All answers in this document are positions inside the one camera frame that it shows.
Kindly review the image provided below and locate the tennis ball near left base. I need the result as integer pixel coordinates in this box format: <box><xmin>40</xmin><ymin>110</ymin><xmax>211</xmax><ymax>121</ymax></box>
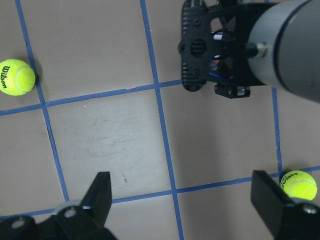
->
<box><xmin>0</xmin><ymin>59</ymin><xmax>36</xmax><ymax>96</ymax></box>

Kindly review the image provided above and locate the tennis ball centre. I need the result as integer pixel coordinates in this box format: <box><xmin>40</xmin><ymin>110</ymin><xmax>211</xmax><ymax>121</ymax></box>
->
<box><xmin>280</xmin><ymin>170</ymin><xmax>318</xmax><ymax>201</ymax></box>

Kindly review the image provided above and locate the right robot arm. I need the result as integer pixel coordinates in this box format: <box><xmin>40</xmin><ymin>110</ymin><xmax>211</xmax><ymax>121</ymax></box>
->
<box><xmin>178</xmin><ymin>0</ymin><xmax>320</xmax><ymax>102</ymax></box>

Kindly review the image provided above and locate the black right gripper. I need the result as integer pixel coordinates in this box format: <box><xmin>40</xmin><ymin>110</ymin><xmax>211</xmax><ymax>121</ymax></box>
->
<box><xmin>178</xmin><ymin>0</ymin><xmax>270</xmax><ymax>99</ymax></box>

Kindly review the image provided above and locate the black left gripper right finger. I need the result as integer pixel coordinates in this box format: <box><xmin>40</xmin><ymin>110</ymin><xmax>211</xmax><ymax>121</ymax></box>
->
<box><xmin>250</xmin><ymin>170</ymin><xmax>294</xmax><ymax>237</ymax></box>

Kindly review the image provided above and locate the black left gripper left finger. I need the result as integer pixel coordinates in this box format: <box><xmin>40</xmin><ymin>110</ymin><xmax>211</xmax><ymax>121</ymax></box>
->
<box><xmin>80</xmin><ymin>172</ymin><xmax>112</xmax><ymax>229</ymax></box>

